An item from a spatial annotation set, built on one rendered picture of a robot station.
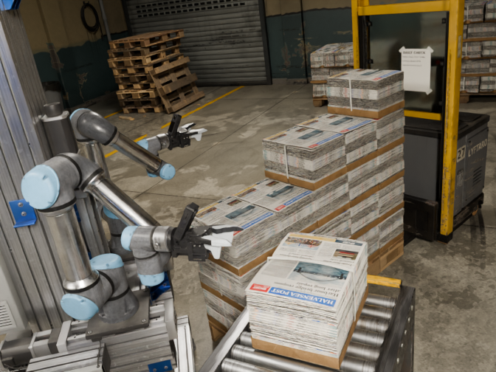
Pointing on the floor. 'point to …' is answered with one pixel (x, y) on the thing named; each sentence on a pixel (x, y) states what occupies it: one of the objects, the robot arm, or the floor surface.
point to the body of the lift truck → (472, 176)
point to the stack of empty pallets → (143, 49)
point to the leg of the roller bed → (409, 353)
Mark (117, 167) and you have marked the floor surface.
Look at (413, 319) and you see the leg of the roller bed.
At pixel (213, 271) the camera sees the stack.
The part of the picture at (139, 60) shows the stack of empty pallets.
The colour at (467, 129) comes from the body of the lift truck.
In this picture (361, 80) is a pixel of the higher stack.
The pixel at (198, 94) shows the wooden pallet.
